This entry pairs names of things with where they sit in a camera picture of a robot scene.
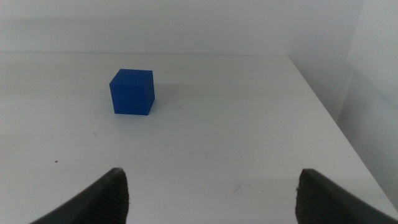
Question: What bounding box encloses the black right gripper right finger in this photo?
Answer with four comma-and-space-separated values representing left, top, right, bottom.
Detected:
295, 168, 398, 224

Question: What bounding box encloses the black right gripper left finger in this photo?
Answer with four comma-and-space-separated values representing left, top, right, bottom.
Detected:
29, 167, 130, 224

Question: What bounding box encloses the blue cube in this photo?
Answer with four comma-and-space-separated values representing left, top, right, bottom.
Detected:
109, 68, 155, 116

